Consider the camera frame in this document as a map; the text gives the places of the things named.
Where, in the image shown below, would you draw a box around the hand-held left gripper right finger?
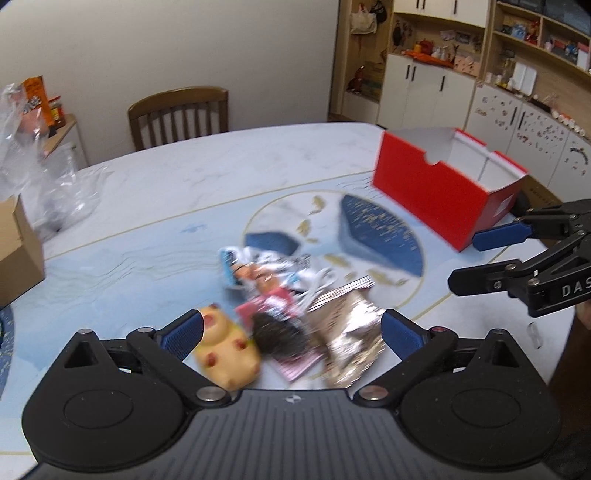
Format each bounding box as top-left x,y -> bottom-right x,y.
353,309 -> 525,409

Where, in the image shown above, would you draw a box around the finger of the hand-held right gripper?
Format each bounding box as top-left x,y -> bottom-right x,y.
448,233 -> 591,319
473,198 -> 591,253

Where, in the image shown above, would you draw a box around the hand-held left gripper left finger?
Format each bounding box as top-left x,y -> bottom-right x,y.
64,309 -> 232,409

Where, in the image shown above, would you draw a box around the yellow potato toy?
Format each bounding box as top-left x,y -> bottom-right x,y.
191,302 -> 262,393

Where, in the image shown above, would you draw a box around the silver foil snack packet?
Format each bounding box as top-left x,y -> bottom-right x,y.
307,274 -> 387,389

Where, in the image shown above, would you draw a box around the red cardboard box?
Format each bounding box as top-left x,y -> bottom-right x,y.
372,128 -> 530,253

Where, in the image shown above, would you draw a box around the packet of black bits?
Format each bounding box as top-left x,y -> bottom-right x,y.
251,313 -> 311,359

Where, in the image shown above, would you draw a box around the clear packet with blue top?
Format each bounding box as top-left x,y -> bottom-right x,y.
219,246 -> 315,297

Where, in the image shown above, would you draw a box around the white cable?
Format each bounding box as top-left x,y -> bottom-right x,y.
295,267 -> 334,306

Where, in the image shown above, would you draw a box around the pink label packet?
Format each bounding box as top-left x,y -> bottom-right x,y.
235,294 -> 327,382

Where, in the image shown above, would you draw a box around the white marble desktop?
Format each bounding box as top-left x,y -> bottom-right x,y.
0,121 -> 583,464

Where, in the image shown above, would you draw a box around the white cabinet with stickers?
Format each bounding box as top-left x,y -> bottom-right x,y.
462,83 -> 591,200

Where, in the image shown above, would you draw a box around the white canisters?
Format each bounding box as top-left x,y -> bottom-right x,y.
510,62 -> 539,96

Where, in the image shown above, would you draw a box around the clear plastic bag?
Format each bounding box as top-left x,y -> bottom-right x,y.
0,83 -> 114,241

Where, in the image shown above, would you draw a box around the wooden chair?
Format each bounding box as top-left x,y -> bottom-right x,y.
128,86 -> 230,152

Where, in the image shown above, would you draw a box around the wooden open shelf unit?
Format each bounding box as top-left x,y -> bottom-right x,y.
328,0 -> 394,123

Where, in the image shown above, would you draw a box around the wooden side counter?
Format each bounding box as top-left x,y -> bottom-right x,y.
42,113 -> 89,169

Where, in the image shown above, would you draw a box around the cream tote bag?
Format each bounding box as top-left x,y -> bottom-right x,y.
349,11 -> 380,36

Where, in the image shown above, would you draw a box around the jar with red lid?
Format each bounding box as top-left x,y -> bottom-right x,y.
48,96 -> 66,128

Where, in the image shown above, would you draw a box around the orange snack bag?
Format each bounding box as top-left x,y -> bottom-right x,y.
20,76 -> 52,128

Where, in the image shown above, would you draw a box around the white cabinet with black handles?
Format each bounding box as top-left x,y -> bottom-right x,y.
378,52 -> 479,136

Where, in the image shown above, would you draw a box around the wooden wall shelf unit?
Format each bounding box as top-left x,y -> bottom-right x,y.
480,0 -> 591,103

